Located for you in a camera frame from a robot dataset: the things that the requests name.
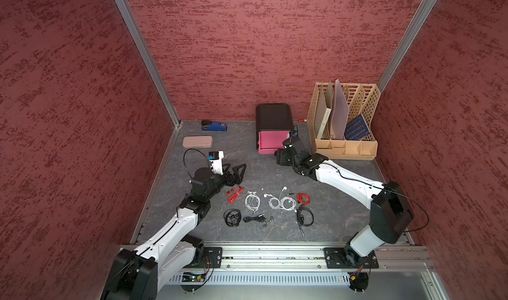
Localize red earphones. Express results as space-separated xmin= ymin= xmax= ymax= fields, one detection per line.
xmin=288 ymin=193 xmax=311 ymax=205
xmin=226 ymin=186 xmax=245 ymax=204

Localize pink drawer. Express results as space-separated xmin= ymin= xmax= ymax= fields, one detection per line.
xmin=257 ymin=131 xmax=290 ymax=154

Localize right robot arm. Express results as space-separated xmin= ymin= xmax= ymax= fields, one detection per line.
xmin=275 ymin=136 xmax=419 ymax=268

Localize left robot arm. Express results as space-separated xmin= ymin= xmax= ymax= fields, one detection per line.
xmin=101 ymin=164 xmax=247 ymax=299

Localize white earphones left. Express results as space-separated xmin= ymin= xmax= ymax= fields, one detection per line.
xmin=244 ymin=191 xmax=261 ymax=214

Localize white earphones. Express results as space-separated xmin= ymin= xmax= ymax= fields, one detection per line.
xmin=244 ymin=191 xmax=261 ymax=214
xmin=278 ymin=186 xmax=296 ymax=211
xmin=263 ymin=194 xmax=281 ymax=209

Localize black earphones left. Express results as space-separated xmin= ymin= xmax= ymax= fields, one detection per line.
xmin=223 ymin=209 xmax=242 ymax=227

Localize black earphones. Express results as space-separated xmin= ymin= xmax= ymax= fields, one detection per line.
xmin=296 ymin=205 xmax=315 ymax=236
xmin=223 ymin=209 xmax=242 ymax=227
xmin=243 ymin=214 xmax=274 ymax=227

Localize white earphones middle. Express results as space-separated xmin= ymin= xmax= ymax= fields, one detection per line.
xmin=263 ymin=194 xmax=281 ymax=209

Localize black drawer cabinet shell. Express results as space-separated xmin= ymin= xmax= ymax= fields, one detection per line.
xmin=255 ymin=104 xmax=294 ymax=148

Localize black earphones middle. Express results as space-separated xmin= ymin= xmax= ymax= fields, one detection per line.
xmin=243 ymin=214 xmax=274 ymax=227

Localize white earphones right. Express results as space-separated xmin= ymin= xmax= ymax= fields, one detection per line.
xmin=278 ymin=186 xmax=296 ymax=211

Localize black earphones right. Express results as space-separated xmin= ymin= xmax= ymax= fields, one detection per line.
xmin=296 ymin=205 xmax=315 ymax=236

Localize pink pencil case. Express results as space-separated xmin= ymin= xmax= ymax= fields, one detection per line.
xmin=183 ymin=135 xmax=214 ymax=149

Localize white booklet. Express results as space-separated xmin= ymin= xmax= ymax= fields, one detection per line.
xmin=314 ymin=107 xmax=332 ymax=140

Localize blue stapler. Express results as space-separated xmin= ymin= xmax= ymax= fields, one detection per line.
xmin=201 ymin=120 xmax=228 ymax=131

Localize translucent plastic folder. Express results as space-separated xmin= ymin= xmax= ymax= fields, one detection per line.
xmin=330 ymin=79 xmax=349 ymax=140

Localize dark blue notebook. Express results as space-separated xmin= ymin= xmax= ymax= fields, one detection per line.
xmin=344 ymin=115 xmax=371 ymax=141

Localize beige file organizer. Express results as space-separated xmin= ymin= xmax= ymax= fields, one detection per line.
xmin=307 ymin=82 xmax=380 ymax=161

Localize vented metal strip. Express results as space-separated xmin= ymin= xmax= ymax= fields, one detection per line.
xmin=166 ymin=274 xmax=351 ymax=285

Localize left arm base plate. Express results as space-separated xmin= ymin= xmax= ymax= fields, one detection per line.
xmin=188 ymin=247 xmax=223 ymax=269

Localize aluminium front rail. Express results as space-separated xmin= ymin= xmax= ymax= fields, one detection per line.
xmin=204 ymin=242 xmax=436 ymax=272

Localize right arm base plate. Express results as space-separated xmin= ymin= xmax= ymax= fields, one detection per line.
xmin=323 ymin=247 xmax=380 ymax=270

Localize right corner aluminium post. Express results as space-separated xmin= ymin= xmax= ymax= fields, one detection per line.
xmin=377 ymin=0 xmax=438 ymax=93

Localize corner aluminium post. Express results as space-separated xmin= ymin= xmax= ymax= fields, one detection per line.
xmin=377 ymin=0 xmax=438 ymax=93
xmin=114 ymin=0 xmax=181 ymax=129

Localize left corner aluminium post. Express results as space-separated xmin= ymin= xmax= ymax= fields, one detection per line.
xmin=114 ymin=0 xmax=181 ymax=129

